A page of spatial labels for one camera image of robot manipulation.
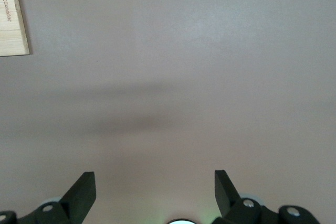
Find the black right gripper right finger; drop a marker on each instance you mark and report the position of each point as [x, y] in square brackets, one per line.
[244, 212]

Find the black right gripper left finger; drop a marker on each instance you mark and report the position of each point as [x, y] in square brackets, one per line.
[52, 212]

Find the bamboo cutting board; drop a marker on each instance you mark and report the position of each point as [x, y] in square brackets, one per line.
[11, 24]

